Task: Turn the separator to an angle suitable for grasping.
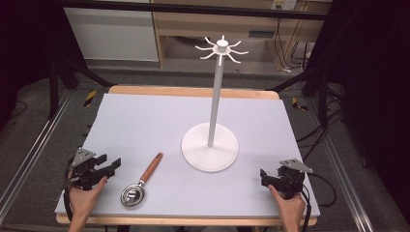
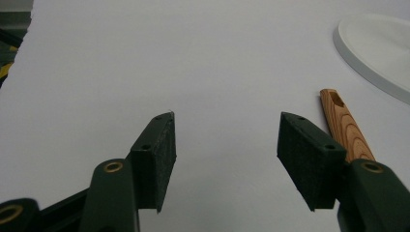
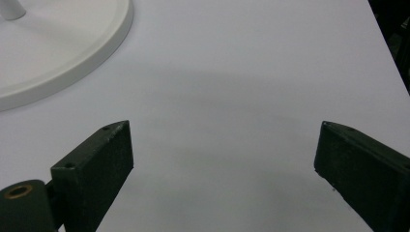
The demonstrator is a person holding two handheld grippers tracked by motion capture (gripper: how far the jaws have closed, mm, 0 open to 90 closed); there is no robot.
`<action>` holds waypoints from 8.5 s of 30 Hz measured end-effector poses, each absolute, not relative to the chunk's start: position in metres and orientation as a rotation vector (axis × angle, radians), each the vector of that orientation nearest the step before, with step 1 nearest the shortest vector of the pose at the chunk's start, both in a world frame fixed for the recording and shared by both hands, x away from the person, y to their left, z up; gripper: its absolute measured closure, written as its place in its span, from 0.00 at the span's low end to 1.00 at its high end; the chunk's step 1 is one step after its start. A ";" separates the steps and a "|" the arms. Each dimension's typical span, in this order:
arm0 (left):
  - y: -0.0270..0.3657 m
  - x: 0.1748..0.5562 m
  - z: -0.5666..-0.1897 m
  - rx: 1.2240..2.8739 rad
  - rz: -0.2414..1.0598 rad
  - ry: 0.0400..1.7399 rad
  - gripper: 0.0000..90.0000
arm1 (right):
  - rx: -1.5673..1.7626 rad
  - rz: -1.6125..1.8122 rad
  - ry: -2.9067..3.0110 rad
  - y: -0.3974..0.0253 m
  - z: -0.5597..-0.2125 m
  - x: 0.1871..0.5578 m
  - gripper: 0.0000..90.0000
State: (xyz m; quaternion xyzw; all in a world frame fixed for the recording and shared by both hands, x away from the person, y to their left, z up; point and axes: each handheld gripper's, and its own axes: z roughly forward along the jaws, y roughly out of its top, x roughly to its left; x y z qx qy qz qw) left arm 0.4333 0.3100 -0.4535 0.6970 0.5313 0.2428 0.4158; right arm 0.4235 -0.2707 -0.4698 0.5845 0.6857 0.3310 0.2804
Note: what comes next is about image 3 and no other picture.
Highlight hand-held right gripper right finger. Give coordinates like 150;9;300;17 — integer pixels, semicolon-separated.
313;120;410;232

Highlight white round lamp base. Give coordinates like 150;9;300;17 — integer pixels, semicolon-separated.
0;0;134;113

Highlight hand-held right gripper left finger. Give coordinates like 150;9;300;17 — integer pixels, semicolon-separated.
50;120;134;232

